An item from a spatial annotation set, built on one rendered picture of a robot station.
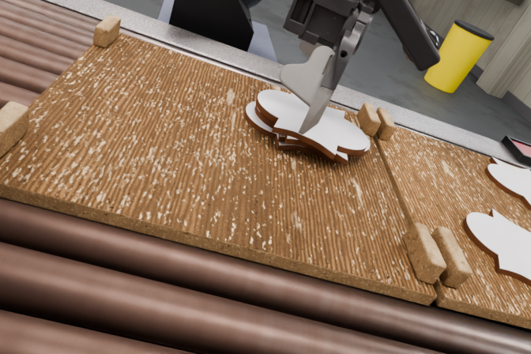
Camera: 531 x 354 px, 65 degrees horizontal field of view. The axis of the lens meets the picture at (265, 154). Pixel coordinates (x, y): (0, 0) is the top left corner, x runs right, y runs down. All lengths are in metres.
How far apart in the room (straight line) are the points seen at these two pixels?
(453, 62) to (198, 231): 4.66
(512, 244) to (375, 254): 0.20
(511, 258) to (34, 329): 0.46
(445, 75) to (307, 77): 4.55
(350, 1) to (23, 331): 0.38
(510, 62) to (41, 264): 5.74
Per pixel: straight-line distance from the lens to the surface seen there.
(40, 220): 0.37
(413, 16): 0.46
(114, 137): 0.43
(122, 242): 0.36
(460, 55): 4.91
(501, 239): 0.57
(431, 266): 0.42
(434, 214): 0.55
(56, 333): 0.31
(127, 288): 0.33
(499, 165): 0.78
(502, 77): 5.93
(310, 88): 0.44
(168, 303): 0.33
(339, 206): 0.46
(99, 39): 0.60
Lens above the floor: 1.18
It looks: 31 degrees down
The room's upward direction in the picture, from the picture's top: 24 degrees clockwise
